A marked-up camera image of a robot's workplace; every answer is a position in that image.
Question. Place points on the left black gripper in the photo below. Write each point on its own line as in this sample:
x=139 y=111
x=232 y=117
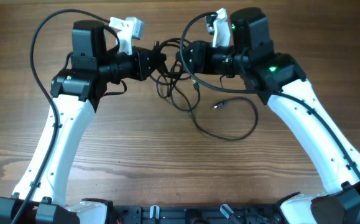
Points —
x=142 y=68

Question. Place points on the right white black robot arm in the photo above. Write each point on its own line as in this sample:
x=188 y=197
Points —
x=242 y=46

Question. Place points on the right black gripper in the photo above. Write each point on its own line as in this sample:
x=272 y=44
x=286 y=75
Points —
x=201 y=58

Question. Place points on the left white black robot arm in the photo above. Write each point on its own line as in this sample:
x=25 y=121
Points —
x=102 y=53

